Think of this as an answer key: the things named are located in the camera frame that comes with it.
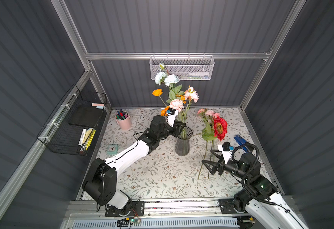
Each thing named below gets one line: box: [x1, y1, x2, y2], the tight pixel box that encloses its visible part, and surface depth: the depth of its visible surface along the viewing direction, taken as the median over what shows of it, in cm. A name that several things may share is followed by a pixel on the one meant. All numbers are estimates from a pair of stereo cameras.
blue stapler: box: [233, 134, 252, 154], surface depth 99 cm
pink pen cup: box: [115, 112, 132, 130], surface depth 104 cm
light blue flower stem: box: [154, 62, 185, 104], surface depth 75 cm
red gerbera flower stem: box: [213, 115, 228, 141], surface depth 62 cm
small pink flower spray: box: [169, 85, 199, 136], surface depth 73 cm
